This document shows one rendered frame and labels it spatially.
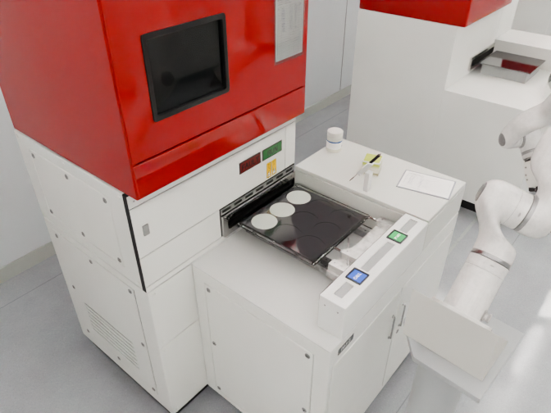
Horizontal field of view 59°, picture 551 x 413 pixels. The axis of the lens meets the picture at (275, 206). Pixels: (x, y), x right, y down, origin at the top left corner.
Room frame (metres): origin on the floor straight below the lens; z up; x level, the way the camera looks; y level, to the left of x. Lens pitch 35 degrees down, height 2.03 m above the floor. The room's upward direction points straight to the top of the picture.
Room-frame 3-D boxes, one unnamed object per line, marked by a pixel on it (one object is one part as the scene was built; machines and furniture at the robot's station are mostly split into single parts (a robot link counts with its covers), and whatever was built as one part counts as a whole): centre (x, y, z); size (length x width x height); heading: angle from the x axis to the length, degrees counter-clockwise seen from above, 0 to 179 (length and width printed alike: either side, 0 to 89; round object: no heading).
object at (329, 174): (1.75, -0.43, 0.89); 0.62 x 0.35 x 0.14; 50
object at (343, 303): (1.23, -0.35, 0.89); 0.55 x 0.09 x 0.14; 140
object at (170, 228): (1.51, 0.19, 1.02); 0.82 x 0.03 x 0.40; 140
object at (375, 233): (1.36, -0.32, 0.87); 0.36 x 0.08 x 0.03; 140
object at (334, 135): (1.96, -0.27, 1.01); 0.07 x 0.07 x 0.10
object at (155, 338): (1.73, 0.45, 0.41); 0.82 x 0.71 x 0.82; 140
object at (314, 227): (1.52, -0.11, 0.90); 0.34 x 0.34 x 0.01; 50
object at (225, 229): (1.64, 0.06, 0.89); 0.44 x 0.02 x 0.10; 140
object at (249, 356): (1.51, -0.24, 0.41); 0.97 x 0.64 x 0.82; 140
